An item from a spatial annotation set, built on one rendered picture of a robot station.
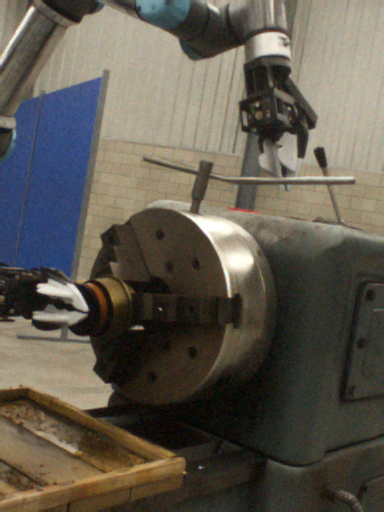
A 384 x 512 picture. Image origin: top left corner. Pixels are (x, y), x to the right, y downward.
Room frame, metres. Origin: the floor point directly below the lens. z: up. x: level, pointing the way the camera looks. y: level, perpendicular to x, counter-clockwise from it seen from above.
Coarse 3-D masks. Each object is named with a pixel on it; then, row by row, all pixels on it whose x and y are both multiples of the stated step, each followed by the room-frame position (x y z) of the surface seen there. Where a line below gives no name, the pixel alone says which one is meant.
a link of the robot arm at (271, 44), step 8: (272, 32) 1.15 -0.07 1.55; (248, 40) 1.17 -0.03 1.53; (256, 40) 1.16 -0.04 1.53; (264, 40) 1.15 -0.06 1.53; (272, 40) 1.15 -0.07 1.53; (280, 40) 1.16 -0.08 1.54; (288, 40) 1.16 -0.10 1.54; (248, 48) 1.17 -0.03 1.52; (256, 48) 1.15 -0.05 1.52; (264, 48) 1.15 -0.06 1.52; (272, 48) 1.15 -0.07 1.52; (280, 48) 1.15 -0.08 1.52; (288, 48) 1.17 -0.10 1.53; (248, 56) 1.17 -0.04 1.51; (256, 56) 1.15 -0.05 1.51; (264, 56) 1.15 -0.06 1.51; (272, 56) 1.15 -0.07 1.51; (280, 56) 1.15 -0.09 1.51; (288, 56) 1.16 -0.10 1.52
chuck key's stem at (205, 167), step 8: (200, 160) 1.10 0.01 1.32; (200, 168) 1.10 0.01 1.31; (208, 168) 1.10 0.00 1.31; (200, 176) 1.10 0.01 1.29; (200, 184) 1.10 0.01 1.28; (192, 192) 1.11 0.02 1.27; (200, 192) 1.10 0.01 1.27; (192, 200) 1.11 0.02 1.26; (200, 200) 1.11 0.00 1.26; (192, 208) 1.11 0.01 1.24
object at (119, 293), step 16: (80, 288) 0.97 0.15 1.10; (96, 288) 0.97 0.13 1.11; (112, 288) 0.99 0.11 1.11; (128, 288) 1.00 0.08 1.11; (64, 304) 0.99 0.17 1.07; (96, 304) 0.95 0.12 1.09; (112, 304) 0.97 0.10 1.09; (128, 304) 0.99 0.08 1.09; (96, 320) 0.95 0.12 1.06; (112, 320) 0.97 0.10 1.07; (128, 320) 0.99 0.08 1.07; (96, 336) 0.99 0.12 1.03; (112, 336) 1.02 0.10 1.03
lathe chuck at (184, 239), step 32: (160, 224) 1.10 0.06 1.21; (192, 224) 1.05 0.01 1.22; (224, 224) 1.11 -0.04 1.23; (160, 256) 1.09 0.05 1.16; (192, 256) 1.05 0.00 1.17; (224, 256) 1.02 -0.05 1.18; (160, 288) 1.16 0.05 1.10; (192, 288) 1.04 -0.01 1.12; (224, 288) 1.00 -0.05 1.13; (256, 288) 1.05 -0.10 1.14; (256, 320) 1.04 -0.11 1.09; (96, 352) 1.16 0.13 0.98; (160, 352) 1.07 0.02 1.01; (192, 352) 1.03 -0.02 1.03; (224, 352) 1.00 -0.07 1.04; (128, 384) 1.10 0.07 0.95; (160, 384) 1.06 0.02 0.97; (192, 384) 1.02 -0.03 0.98; (224, 384) 1.06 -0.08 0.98
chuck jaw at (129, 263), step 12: (108, 228) 1.11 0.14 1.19; (120, 228) 1.11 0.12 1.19; (132, 228) 1.13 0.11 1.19; (108, 240) 1.11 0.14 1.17; (120, 240) 1.09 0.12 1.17; (132, 240) 1.12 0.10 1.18; (108, 252) 1.08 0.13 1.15; (120, 252) 1.08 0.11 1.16; (132, 252) 1.10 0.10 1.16; (108, 264) 1.05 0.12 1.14; (120, 264) 1.06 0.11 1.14; (132, 264) 1.08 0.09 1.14; (144, 264) 1.10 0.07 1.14; (96, 276) 1.06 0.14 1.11; (120, 276) 1.05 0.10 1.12; (132, 276) 1.07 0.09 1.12; (144, 276) 1.09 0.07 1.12; (144, 288) 1.12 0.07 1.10
